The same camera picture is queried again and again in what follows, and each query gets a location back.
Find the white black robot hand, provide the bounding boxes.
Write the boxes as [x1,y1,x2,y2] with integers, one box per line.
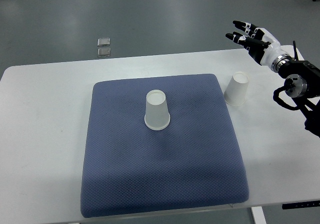
[225,21,288,68]

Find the white paper cup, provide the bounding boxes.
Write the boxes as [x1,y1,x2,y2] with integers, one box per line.
[223,72,250,106]
[144,90,171,131]

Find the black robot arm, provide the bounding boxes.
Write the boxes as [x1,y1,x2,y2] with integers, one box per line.
[271,42,320,136]

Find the upper metal floor plate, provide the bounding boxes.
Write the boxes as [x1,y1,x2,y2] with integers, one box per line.
[97,37,111,47]

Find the metal floor plate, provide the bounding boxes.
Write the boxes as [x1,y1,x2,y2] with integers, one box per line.
[97,37,111,47]
[97,48,111,58]

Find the lower metal floor plate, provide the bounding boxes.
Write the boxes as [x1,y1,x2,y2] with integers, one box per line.
[97,48,111,58]

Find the black table control panel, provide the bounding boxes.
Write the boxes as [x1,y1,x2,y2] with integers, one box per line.
[282,200,320,210]

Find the white table leg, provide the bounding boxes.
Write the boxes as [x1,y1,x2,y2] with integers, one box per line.
[250,206,267,224]

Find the blue fabric cushion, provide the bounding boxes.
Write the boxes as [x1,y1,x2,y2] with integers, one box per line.
[80,74,249,218]

